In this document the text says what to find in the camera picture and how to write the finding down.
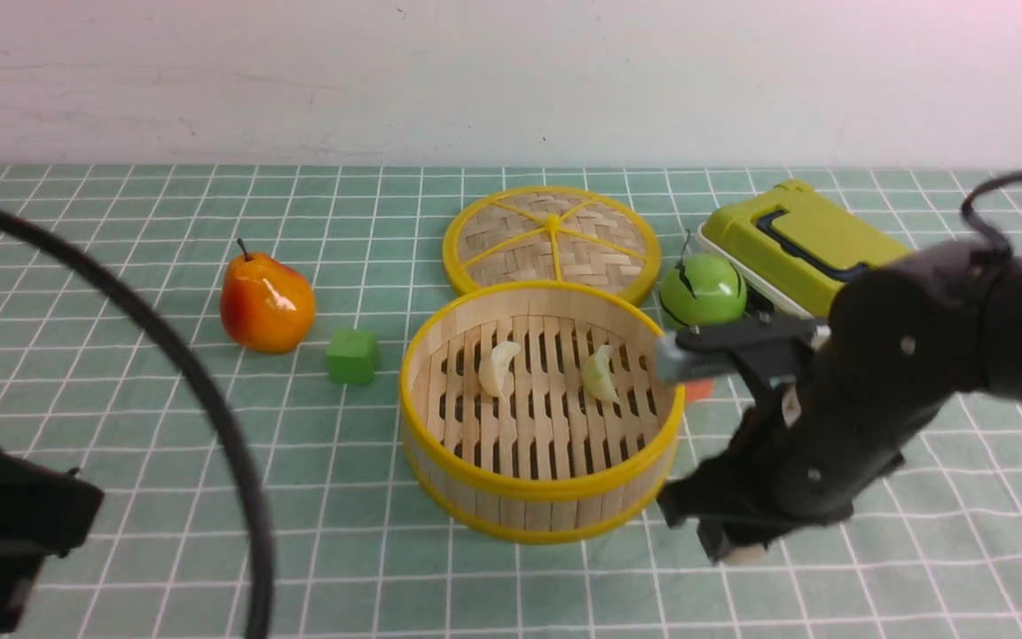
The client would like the green checkered tablecloth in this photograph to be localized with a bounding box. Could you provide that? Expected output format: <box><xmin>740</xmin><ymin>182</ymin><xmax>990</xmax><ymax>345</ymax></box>
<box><xmin>0</xmin><ymin>165</ymin><xmax>1022</xmax><ymax>638</ymax></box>

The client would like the orange cube block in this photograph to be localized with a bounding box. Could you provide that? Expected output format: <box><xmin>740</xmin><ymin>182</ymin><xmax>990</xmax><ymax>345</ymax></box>
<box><xmin>682</xmin><ymin>379</ymin><xmax>715</xmax><ymax>405</ymax></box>

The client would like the green cube block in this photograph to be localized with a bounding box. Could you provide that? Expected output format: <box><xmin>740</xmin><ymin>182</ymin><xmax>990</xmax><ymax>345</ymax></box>
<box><xmin>326</xmin><ymin>327</ymin><xmax>380</xmax><ymax>387</ymax></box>

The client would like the green apple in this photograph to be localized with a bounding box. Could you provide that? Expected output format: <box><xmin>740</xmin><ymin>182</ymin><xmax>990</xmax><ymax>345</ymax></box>
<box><xmin>656</xmin><ymin>232</ymin><xmax>749</xmax><ymax>330</ymax></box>

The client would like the bamboo steamer tray yellow rim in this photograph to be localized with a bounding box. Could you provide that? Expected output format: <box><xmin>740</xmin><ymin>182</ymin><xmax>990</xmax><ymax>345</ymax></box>
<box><xmin>400</xmin><ymin>280</ymin><xmax>684</xmax><ymax>543</ymax></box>

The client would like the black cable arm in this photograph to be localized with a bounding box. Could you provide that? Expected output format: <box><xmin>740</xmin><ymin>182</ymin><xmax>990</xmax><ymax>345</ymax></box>
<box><xmin>960</xmin><ymin>170</ymin><xmax>1022</xmax><ymax>258</ymax></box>
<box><xmin>0</xmin><ymin>188</ymin><xmax>275</xmax><ymax>639</ymax></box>

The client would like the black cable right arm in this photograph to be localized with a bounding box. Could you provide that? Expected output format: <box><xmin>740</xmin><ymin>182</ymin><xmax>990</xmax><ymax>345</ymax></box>
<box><xmin>960</xmin><ymin>170</ymin><xmax>1022</xmax><ymax>258</ymax></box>

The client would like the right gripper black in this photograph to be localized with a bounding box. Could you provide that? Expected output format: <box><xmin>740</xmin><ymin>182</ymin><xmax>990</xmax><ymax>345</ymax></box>
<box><xmin>656</xmin><ymin>368</ymin><xmax>947</xmax><ymax>567</ymax></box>

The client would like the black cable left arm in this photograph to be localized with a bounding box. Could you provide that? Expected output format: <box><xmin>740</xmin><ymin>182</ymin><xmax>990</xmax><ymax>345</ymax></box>
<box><xmin>0</xmin><ymin>188</ymin><xmax>275</xmax><ymax>639</ymax></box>

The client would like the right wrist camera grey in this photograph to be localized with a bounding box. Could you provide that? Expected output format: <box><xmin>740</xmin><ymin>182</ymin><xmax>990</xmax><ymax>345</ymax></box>
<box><xmin>653</xmin><ymin>315</ymin><xmax>831</xmax><ymax>387</ymax></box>

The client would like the green lidded white box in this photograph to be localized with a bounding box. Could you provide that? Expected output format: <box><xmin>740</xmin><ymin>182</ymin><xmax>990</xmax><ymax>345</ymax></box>
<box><xmin>699</xmin><ymin>179</ymin><xmax>909</xmax><ymax>317</ymax></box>

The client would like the orange red pear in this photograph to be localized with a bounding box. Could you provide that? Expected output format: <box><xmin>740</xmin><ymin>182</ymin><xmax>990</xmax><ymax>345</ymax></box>
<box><xmin>219</xmin><ymin>238</ymin><xmax>317</xmax><ymax>355</ymax></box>

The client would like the woven bamboo steamer lid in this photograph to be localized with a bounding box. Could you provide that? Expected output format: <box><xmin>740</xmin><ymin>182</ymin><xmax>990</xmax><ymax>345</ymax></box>
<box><xmin>442</xmin><ymin>185</ymin><xmax>662</xmax><ymax>306</ymax></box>

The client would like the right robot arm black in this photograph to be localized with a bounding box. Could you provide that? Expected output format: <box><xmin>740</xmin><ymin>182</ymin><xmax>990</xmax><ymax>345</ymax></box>
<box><xmin>656</xmin><ymin>241</ymin><xmax>1022</xmax><ymax>563</ymax></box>

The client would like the pale dumpling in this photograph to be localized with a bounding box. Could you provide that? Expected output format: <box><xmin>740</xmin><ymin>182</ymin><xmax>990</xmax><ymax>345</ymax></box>
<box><xmin>721</xmin><ymin>543</ymin><xmax>769</xmax><ymax>566</ymax></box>
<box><xmin>478</xmin><ymin>341</ymin><xmax>522</xmax><ymax>401</ymax></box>
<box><xmin>580</xmin><ymin>343</ymin><xmax>620</xmax><ymax>405</ymax></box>

